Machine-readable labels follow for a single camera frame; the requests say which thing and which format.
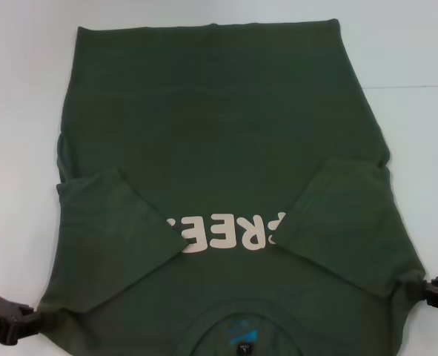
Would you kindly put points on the dark green printed t-shirt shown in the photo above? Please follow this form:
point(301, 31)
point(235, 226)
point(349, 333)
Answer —
point(211, 130)

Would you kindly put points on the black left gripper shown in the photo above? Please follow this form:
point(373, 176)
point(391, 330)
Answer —
point(0, 319)

